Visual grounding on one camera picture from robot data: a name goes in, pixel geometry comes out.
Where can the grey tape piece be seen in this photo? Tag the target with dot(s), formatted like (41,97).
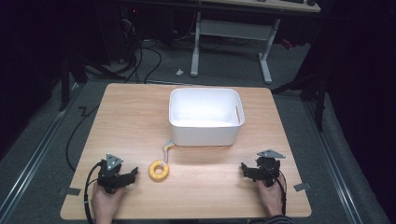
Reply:
(69,191)
(302,186)

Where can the person's left hand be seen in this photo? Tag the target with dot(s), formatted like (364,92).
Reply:
(105,202)

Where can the person's right hand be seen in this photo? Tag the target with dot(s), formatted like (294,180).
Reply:
(271,197)

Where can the white paper scrap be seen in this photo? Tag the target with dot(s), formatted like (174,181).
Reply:
(179,72)

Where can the metal floor rail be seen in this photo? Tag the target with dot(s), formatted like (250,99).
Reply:
(333,161)
(34,155)

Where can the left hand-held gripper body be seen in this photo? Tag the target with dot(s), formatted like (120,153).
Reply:
(109,174)

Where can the white-framed desk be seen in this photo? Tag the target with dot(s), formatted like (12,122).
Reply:
(233,29)

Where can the black metal stand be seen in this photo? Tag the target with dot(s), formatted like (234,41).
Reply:
(311,90)
(70,74)

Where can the white plastic bin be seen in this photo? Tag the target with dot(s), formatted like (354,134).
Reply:
(205,123)

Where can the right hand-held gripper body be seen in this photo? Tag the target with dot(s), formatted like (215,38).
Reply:
(268,169)

